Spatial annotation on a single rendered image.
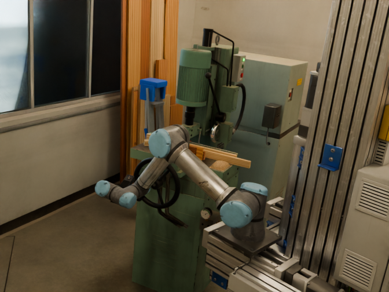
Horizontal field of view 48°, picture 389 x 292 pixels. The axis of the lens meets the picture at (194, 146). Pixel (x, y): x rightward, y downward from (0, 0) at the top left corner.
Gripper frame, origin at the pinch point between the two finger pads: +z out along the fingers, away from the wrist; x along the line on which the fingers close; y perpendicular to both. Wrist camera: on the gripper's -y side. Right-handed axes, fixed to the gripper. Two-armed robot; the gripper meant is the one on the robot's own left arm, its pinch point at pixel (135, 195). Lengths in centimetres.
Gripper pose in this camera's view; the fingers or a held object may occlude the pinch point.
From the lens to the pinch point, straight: 241.9
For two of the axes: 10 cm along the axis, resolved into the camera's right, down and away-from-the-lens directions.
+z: 3.2, 2.7, 9.1
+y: -3.0, 9.4, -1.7
